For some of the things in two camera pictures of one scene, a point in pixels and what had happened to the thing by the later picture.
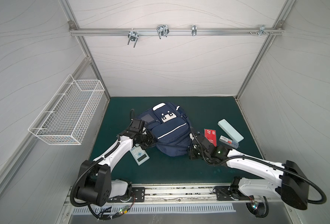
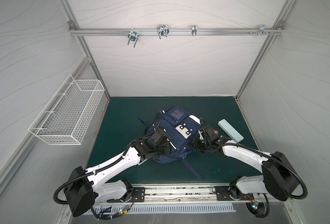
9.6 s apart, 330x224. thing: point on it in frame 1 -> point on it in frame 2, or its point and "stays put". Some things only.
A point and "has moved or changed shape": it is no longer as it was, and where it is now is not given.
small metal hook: (194, 30) stays put
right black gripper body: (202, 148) -> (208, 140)
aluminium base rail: (167, 195) stays put
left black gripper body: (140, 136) -> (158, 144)
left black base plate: (138, 195) stays put
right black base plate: (231, 193) stays put
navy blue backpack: (170, 127) has moved or changed shape
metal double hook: (162, 30) stays put
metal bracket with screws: (262, 30) stays put
